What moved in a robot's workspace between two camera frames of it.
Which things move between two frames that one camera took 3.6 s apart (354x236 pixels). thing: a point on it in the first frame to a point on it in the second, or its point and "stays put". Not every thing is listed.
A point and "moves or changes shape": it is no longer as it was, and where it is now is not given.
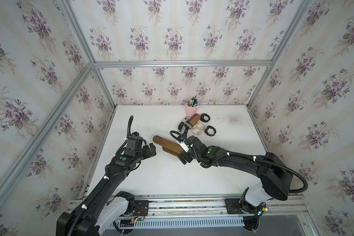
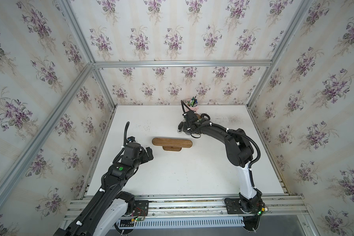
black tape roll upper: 202,117 stays put
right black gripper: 179,156 to 185,128
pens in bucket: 192,103 stays put
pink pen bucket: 190,111 stays put
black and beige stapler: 181,125 stays put
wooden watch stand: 170,147 moves or changes shape
